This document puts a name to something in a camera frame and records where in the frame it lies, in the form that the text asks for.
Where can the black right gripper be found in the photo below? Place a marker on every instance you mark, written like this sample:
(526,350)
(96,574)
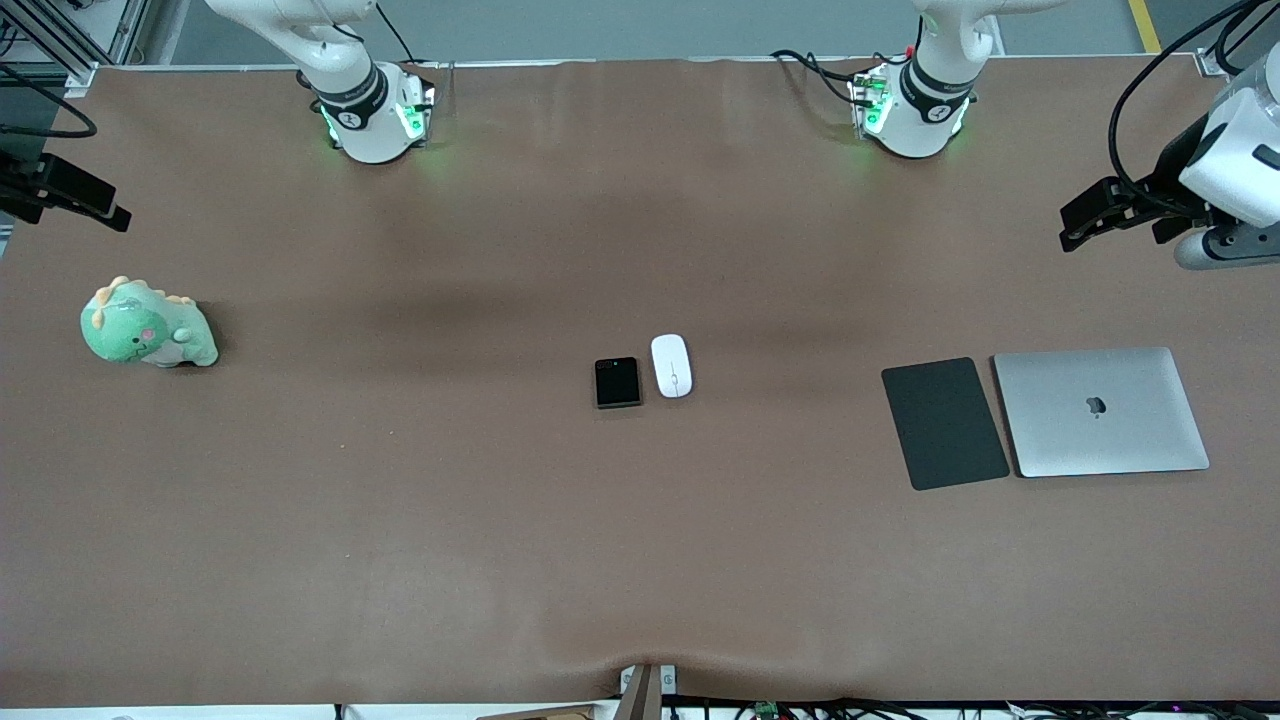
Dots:
(22,186)

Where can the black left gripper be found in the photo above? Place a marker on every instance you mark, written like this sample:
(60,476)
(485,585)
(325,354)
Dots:
(1172,170)

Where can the white computer mouse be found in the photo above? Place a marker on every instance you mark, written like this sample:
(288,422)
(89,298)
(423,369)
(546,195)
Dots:
(672,366)

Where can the black flip phone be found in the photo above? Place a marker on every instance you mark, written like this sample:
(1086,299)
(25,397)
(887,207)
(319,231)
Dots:
(617,383)

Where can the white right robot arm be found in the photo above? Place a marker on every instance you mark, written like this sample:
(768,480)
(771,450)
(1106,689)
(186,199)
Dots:
(360,130)

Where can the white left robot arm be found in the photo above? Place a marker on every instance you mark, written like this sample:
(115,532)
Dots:
(915,120)

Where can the dark grey mouse pad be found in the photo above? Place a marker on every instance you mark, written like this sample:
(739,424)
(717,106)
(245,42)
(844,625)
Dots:
(945,424)

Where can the green dinosaur plush toy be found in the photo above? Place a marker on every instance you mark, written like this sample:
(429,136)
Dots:
(140,325)

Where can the silver closed laptop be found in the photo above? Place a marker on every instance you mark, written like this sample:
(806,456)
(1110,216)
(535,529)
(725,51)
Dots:
(1100,412)

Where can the aluminium frame profile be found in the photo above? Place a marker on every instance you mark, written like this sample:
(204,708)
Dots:
(120,25)

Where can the metal table corner bracket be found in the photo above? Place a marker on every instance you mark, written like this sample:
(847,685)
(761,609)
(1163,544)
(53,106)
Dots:
(1213,63)

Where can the metal table edge bracket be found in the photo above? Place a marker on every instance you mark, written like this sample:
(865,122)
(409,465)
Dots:
(648,690)

